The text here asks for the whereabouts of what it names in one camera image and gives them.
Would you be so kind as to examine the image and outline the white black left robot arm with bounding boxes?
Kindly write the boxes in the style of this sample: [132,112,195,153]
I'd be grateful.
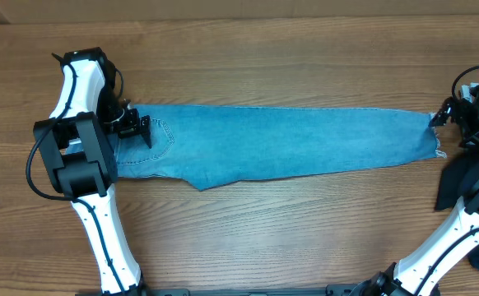
[28,48,151,295]

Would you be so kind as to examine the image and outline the blue denim jeans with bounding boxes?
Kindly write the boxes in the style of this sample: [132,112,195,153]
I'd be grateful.
[108,105,441,190]

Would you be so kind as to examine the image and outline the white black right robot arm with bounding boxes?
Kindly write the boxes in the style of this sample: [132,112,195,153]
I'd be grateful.
[342,84,479,296]

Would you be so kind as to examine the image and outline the light blue folded jeans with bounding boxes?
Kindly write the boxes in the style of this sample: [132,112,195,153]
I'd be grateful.
[459,83,479,102]

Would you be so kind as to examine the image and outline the black garment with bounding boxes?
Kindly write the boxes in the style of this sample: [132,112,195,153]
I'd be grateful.
[435,152,479,210]

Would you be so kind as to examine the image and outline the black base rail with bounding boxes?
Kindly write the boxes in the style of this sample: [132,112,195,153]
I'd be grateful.
[142,284,362,296]

